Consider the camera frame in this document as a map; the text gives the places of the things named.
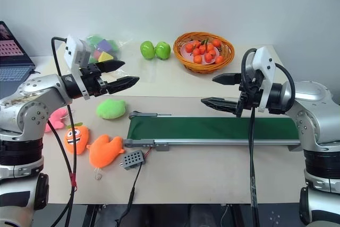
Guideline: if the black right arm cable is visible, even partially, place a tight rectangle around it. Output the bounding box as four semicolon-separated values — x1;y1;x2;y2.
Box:
240;48;296;227

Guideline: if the pink plate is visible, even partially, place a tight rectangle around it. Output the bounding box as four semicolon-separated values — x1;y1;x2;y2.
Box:
180;40;221;64

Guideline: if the orange mitten plush toy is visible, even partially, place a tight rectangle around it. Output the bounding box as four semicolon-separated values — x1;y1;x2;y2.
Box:
86;134;126;181

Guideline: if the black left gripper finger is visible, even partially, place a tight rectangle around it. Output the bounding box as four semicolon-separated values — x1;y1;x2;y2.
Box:
96;60;126;74
106;76;140;95

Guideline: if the orange carrot plush toy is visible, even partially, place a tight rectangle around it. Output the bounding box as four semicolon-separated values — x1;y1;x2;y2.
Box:
64;121;90;155

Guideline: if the black table frame leg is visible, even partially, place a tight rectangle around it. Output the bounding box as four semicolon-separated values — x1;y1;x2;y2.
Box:
82;204;98;227

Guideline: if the green plush toy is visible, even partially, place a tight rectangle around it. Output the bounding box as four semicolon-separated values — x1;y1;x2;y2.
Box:
96;98;127;120

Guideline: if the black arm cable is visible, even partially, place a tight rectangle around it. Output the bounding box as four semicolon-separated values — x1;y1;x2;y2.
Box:
240;48;296;227
47;36;79;227

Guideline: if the grey perforated controller box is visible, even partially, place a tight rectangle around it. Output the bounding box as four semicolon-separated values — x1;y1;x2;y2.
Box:
119;150;147;173

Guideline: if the pink plush toy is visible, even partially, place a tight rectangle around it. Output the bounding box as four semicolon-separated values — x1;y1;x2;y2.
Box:
44;108;69;133

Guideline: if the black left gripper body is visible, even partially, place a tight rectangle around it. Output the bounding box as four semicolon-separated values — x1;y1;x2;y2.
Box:
79;63;109;97

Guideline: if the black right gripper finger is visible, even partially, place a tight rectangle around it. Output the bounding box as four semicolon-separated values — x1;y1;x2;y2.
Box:
212;72;242;87
200;97;239;117

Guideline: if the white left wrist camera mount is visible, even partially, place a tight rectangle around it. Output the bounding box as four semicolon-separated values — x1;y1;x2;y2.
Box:
64;34;92;100

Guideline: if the purple foam block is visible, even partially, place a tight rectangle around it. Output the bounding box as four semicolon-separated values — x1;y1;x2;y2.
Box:
96;39;114;52

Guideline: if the green toy apple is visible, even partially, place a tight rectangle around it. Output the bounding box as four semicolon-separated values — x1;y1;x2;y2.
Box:
140;40;156;60
155;41;172;61

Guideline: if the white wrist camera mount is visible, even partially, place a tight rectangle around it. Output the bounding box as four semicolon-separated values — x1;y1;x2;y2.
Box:
251;46;277;113
64;34;92;100

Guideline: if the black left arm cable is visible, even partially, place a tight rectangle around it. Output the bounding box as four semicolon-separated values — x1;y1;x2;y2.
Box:
47;36;79;227

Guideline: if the green conveyor belt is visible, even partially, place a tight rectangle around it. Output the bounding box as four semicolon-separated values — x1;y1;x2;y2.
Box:
122;110;304;153

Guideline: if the black controller power cable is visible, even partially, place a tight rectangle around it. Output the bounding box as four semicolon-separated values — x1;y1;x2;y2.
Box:
115;165;143;227

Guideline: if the yellow foam block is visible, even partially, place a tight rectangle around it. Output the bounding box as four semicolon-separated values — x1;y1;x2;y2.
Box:
97;51;114;62

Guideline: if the open laptop computer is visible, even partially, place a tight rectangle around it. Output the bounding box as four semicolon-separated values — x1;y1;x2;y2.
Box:
0;20;36;83

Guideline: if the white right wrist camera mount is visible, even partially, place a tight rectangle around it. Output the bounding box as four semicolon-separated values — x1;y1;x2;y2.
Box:
251;46;277;113

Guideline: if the clear plastic bag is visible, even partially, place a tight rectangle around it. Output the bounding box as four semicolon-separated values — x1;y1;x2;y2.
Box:
84;33;149;81

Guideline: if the green foam block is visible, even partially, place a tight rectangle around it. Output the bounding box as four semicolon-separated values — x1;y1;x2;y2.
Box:
87;34;103;47

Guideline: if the orange wicker basket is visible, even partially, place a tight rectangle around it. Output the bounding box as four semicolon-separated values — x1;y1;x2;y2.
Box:
173;31;235;74

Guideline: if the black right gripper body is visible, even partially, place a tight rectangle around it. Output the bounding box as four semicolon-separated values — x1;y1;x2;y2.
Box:
235;68;267;118

